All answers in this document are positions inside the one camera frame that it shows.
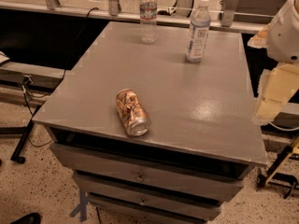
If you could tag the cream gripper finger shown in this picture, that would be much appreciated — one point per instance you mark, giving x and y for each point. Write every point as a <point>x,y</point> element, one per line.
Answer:
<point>276,88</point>
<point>259,41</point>

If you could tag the black yellow stand leg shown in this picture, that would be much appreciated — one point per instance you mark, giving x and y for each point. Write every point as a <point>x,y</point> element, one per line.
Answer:
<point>290,151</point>

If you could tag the black shoe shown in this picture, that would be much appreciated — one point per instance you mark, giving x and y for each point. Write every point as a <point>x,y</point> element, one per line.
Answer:
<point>32,218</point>

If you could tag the blue label plastic bottle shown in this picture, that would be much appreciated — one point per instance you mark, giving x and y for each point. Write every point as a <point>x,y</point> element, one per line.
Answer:
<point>198,32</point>

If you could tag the crushed orange soda can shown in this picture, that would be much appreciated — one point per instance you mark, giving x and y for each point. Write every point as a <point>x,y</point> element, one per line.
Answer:
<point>134,117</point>

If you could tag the black table leg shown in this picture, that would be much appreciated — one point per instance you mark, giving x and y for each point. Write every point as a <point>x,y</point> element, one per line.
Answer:
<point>16,156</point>

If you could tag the clear plastic water bottle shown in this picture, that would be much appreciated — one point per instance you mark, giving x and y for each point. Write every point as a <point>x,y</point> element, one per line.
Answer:
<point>148,20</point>

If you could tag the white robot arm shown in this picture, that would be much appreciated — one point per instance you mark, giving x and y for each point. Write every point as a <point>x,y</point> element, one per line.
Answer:
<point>280,38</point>

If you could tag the grey drawer cabinet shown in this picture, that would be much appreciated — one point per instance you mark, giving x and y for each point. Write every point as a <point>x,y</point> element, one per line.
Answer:
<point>201,143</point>

